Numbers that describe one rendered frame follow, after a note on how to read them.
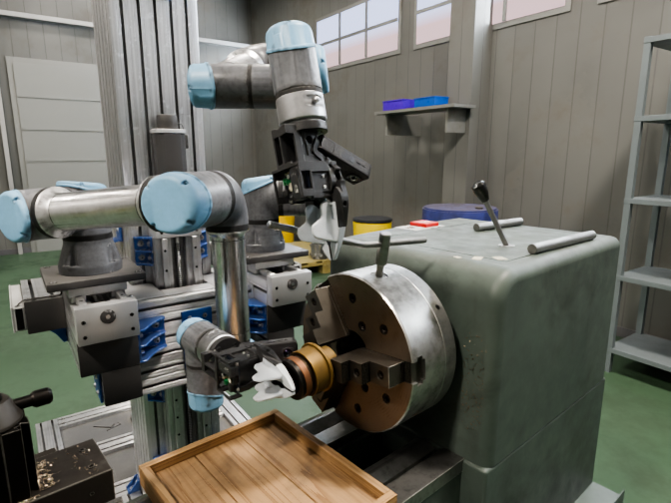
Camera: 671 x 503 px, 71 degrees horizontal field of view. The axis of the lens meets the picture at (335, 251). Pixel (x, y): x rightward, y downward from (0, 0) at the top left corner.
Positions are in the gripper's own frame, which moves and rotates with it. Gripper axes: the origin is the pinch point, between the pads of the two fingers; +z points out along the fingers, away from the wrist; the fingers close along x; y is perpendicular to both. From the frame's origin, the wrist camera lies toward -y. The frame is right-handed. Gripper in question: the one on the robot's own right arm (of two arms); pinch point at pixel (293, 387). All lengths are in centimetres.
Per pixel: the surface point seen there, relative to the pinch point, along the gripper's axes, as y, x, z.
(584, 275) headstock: -68, 11, 19
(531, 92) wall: -382, 93, -159
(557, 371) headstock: -59, -9, 19
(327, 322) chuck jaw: -12.1, 7.0, -5.5
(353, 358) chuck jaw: -11.2, 2.8, 3.0
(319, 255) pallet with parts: -316, -86, -382
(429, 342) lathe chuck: -21.6, 5.7, 11.6
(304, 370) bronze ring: -2.5, 2.2, -0.1
